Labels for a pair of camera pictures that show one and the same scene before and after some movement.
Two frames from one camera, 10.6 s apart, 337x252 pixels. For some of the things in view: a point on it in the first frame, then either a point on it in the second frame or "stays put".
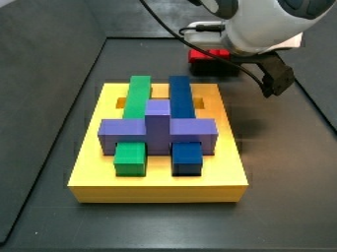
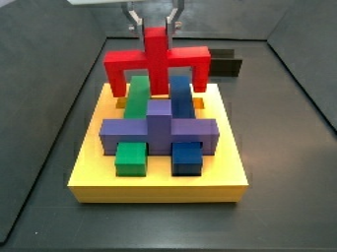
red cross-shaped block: x=197 y=54 → x=158 y=58
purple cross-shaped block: x=158 y=131 stays put
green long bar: x=129 y=154 stays put
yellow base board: x=222 y=183 stays put
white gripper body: x=206 y=39 → x=86 y=2
